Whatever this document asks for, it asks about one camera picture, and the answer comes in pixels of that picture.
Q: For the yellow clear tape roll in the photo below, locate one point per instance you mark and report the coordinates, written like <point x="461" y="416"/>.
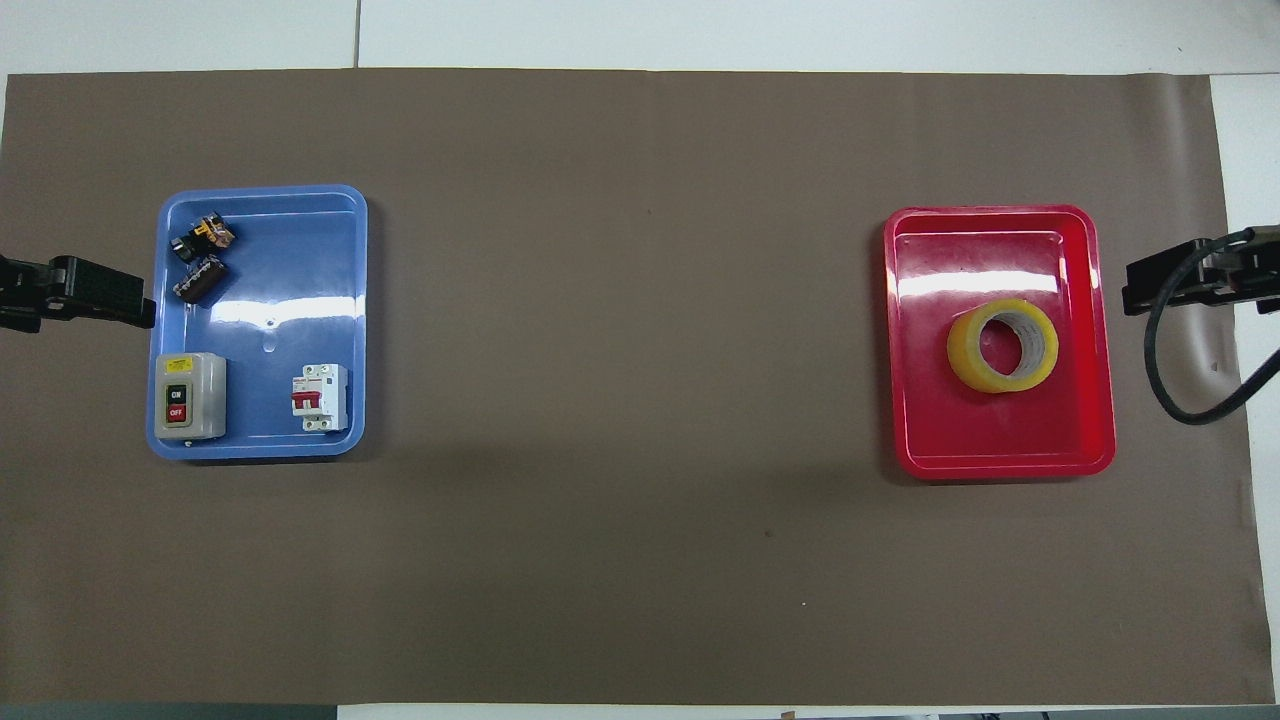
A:
<point x="963" y="358"/>

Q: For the red plastic tray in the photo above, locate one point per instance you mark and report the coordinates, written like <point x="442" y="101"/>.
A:
<point x="930" y="430"/>

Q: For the white circuit breaker red lever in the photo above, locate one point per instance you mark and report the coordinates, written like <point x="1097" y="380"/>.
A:
<point x="330" y="395"/>

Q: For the blue plastic tray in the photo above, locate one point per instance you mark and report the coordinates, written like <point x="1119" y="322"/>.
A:
<point x="290" y="260"/>

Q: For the brown black electrical component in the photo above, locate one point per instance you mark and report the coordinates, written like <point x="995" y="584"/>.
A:
<point x="199" y="279"/>

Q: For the black yellow electrical component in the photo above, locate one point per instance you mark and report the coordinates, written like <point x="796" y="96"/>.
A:
<point x="205" y="236"/>

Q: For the grey on-off switch box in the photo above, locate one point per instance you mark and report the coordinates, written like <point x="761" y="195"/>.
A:
<point x="204" y="395"/>

